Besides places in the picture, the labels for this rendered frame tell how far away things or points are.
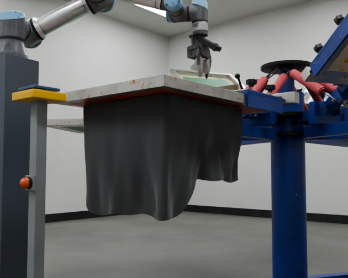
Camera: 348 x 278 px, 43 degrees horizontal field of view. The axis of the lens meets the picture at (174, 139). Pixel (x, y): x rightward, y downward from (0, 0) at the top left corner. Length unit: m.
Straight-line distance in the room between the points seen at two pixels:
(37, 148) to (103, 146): 0.28
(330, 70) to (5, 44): 1.46
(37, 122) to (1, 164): 0.55
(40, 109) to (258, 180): 5.29
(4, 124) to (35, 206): 0.61
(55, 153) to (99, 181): 4.37
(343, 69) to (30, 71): 1.41
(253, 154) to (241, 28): 1.93
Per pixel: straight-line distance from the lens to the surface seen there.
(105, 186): 1.70
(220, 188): 6.95
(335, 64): 2.07
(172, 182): 1.51
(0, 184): 2.05
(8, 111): 2.06
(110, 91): 1.55
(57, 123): 2.70
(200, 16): 2.10
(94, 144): 1.73
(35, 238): 1.55
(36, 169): 1.53
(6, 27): 2.20
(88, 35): 6.67
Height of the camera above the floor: 0.70
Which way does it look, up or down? 4 degrees up
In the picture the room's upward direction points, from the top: straight up
